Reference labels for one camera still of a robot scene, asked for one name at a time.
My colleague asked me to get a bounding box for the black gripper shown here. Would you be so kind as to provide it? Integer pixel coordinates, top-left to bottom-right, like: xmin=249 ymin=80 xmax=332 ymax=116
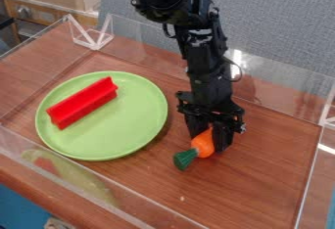
xmin=175 ymin=72 xmax=246 ymax=153

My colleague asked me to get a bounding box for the orange toy carrot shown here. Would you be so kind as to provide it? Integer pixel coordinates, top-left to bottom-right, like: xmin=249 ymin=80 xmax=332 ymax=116
xmin=173 ymin=128 xmax=215 ymax=170

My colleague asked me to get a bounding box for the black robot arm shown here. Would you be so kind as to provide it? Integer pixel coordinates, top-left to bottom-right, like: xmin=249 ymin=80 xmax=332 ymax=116
xmin=131 ymin=0 xmax=245 ymax=152

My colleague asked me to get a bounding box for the green plate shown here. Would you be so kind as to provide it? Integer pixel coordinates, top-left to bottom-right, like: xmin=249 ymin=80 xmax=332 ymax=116
xmin=35 ymin=70 xmax=169 ymax=160

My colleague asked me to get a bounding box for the red toy block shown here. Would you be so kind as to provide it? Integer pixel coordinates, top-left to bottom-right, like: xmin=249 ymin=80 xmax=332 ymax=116
xmin=46 ymin=76 xmax=118 ymax=130

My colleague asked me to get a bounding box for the wooden cabinet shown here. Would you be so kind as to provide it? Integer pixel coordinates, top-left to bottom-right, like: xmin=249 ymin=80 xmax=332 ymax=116
xmin=5 ymin=0 xmax=99 ymax=39

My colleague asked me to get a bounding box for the black cable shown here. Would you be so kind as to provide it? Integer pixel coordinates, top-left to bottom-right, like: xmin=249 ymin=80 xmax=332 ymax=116
xmin=227 ymin=56 xmax=245 ymax=84

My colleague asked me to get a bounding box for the clear acrylic enclosure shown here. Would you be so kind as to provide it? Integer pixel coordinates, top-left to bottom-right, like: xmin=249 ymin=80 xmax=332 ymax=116
xmin=0 ymin=18 xmax=335 ymax=229

